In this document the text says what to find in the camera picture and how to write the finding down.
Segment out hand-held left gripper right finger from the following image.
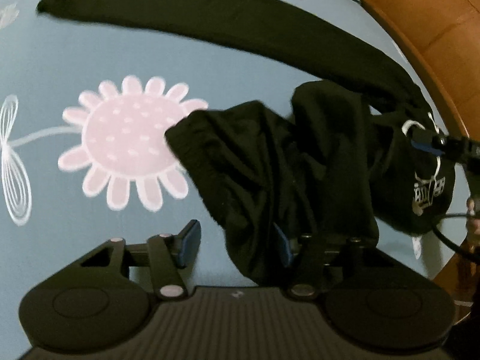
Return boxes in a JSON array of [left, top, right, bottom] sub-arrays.
[[274, 223, 409, 300]]

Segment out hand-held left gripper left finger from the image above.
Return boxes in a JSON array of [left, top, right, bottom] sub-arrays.
[[60, 219, 201, 301]]

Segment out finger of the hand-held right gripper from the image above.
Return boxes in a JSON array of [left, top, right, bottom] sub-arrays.
[[409, 127, 451, 155]]

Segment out black shorts with white drawstring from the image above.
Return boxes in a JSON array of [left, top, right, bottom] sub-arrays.
[[37, 0, 457, 288]]

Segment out person's right hand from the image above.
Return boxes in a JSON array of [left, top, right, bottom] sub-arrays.
[[465, 195, 480, 235]]

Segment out wooden headboard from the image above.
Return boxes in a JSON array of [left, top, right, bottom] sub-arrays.
[[359, 0, 480, 302]]

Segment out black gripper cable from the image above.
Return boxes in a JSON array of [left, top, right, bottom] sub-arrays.
[[429, 213, 480, 264]]

